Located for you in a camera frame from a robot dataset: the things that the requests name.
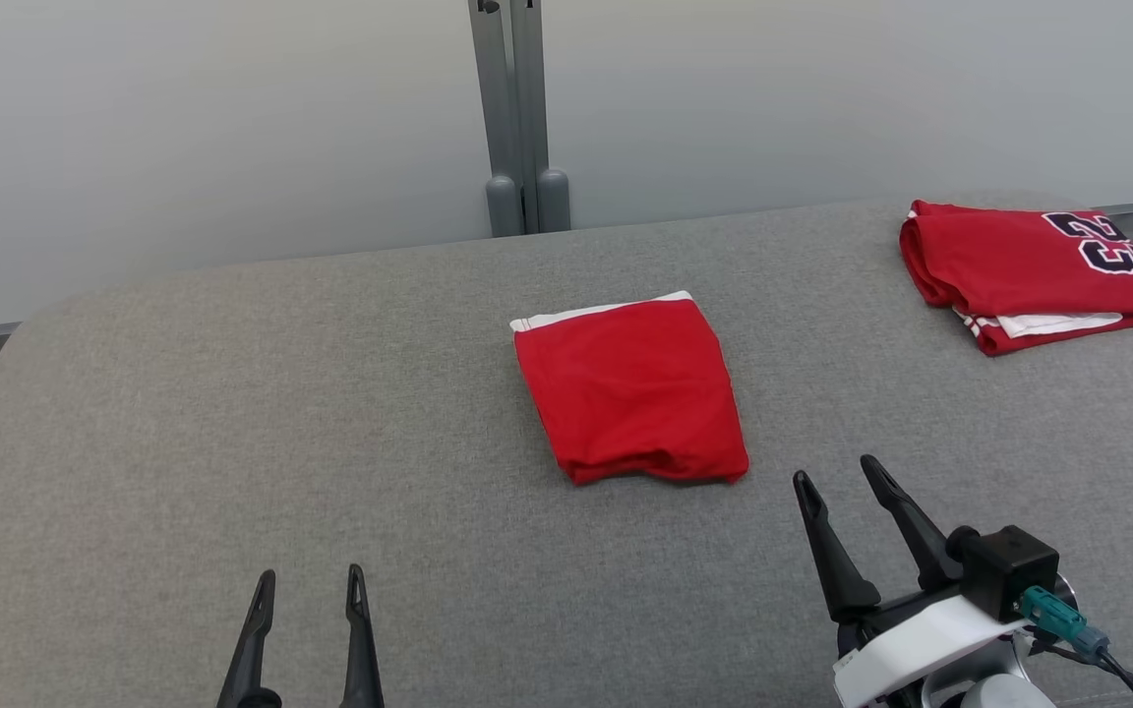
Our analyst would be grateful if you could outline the red shorts white side panels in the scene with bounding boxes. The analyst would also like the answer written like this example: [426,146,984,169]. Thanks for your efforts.
[510,290,751,487]

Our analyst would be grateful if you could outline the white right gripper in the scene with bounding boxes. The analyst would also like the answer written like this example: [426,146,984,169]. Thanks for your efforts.
[792,453,1032,708]

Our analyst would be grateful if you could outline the red basketball jersey number 23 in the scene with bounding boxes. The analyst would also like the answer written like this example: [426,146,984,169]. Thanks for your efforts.
[899,200,1133,357]

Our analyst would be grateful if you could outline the teal cable connector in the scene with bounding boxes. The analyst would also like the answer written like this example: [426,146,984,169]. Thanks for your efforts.
[1018,586,1111,661]

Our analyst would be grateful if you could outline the thin black cable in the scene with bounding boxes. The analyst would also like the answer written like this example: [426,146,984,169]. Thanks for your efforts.
[1029,629,1133,708]

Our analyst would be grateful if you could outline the grey partition post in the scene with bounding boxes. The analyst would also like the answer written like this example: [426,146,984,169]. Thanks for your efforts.
[467,0,573,238]

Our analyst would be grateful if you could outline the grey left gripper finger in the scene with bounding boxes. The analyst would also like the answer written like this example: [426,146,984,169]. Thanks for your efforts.
[339,562,387,708]
[217,569,283,708]

